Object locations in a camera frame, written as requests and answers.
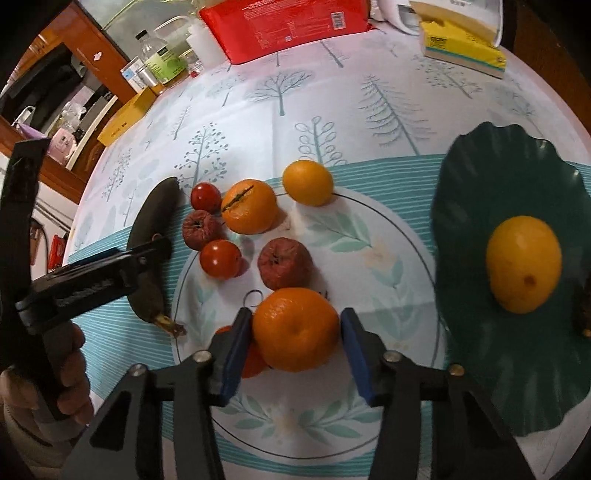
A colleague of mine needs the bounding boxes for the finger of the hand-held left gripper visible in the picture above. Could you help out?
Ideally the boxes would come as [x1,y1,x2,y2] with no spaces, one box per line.
[119,234,172,291]
[60,250,125,278]

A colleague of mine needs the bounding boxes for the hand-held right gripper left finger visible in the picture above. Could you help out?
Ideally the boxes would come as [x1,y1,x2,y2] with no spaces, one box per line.
[60,308,254,480]

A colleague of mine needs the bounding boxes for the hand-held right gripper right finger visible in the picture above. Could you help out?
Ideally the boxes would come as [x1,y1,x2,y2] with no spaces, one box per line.
[341,308,536,480]

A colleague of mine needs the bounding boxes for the red tomato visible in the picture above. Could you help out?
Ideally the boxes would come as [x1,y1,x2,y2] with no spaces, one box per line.
[191,182,222,214]
[215,325,269,379]
[199,239,243,280]

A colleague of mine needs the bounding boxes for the dark overripe banana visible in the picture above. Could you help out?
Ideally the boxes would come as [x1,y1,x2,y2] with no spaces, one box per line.
[127,176,188,337]

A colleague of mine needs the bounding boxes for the small wrinkled red apple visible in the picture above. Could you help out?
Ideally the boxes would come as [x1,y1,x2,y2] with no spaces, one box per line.
[182,210,223,251]

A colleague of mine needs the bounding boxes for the large orange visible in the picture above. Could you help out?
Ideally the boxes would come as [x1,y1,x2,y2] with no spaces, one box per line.
[252,287,341,373]

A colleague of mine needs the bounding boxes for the orange with dark slit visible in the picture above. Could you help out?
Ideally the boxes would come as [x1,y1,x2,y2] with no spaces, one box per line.
[221,179,280,234]

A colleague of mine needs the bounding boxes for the dark green wavy plate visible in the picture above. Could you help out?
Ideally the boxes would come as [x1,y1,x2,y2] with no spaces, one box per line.
[430,121,591,437]

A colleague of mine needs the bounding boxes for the small yellow citrus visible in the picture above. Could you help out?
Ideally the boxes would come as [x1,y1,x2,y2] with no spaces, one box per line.
[282,160,334,206]

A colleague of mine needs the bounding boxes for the person's left forearm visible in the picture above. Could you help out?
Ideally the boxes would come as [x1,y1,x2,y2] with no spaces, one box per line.
[0,369,88,480]

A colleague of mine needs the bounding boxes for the person's left hand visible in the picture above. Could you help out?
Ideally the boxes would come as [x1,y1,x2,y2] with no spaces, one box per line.
[52,322,96,426]

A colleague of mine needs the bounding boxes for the red packet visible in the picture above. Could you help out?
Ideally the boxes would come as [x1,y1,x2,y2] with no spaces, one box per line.
[46,234,66,269]

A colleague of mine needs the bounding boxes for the pink container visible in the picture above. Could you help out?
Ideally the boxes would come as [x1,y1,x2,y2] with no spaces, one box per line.
[47,128,80,163]

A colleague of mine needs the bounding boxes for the flat yellow box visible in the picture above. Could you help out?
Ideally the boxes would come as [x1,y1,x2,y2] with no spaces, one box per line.
[97,88,158,147]

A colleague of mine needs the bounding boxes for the purple bag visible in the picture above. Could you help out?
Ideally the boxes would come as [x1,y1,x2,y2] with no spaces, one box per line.
[11,105,52,141]

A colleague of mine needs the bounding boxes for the small white blue box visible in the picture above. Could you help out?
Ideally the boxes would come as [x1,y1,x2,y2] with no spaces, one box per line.
[121,58,148,92]

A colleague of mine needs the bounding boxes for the black range hood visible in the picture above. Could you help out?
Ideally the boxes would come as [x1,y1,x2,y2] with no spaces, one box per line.
[0,46,90,132]

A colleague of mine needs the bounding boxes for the large yellow citrus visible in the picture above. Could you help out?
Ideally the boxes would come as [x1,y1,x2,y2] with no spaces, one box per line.
[486,216,563,315]

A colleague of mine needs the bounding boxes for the clear bottle with green label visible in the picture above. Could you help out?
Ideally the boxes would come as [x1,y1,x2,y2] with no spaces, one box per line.
[135,30,188,88]

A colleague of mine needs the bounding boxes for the white squeeze bottle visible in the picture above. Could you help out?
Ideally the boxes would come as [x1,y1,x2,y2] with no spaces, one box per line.
[187,22,227,70]

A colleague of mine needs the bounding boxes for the red tissue package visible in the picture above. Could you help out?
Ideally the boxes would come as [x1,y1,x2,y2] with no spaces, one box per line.
[199,0,376,65]

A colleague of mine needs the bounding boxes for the yellow tissue box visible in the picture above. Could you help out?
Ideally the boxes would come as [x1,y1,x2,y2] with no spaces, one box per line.
[420,21,507,80]

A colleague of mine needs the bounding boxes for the white storage container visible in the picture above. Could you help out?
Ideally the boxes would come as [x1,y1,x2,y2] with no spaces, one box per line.
[369,0,505,48]

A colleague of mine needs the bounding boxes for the brown wooden panel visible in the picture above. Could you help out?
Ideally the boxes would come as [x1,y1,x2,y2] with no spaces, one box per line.
[501,0,591,121]

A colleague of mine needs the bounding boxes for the wooden kitchen door frame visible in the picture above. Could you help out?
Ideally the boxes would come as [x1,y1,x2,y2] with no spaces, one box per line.
[0,0,139,204]

